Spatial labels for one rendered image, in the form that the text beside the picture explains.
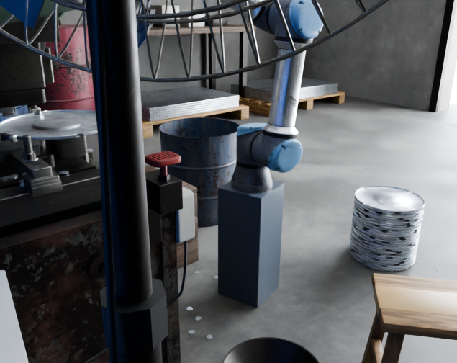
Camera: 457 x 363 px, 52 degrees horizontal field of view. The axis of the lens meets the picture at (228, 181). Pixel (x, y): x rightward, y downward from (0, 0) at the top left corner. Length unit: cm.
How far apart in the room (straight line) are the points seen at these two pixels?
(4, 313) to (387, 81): 519
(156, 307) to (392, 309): 100
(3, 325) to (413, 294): 102
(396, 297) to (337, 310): 52
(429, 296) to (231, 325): 70
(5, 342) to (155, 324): 72
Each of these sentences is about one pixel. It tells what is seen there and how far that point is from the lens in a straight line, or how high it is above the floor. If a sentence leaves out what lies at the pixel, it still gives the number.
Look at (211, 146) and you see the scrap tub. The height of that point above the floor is 43.
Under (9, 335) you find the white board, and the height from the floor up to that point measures 44.
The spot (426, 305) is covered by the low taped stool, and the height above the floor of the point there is 33.
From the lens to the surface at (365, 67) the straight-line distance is 595.
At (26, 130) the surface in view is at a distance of 124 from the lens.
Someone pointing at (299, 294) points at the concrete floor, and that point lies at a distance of 192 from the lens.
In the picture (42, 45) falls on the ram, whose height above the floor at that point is 98.
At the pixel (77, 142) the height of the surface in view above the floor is 74.
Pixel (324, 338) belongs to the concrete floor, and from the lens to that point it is 173.
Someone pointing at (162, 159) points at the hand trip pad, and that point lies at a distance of 101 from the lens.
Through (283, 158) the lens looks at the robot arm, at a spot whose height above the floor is 62.
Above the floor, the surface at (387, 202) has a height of 29.
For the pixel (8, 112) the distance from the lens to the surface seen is 121.
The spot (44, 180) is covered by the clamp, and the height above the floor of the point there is 73.
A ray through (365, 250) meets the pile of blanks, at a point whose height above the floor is 8.
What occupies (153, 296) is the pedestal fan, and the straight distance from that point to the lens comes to 40.
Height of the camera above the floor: 107
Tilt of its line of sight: 21 degrees down
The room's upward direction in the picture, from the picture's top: straight up
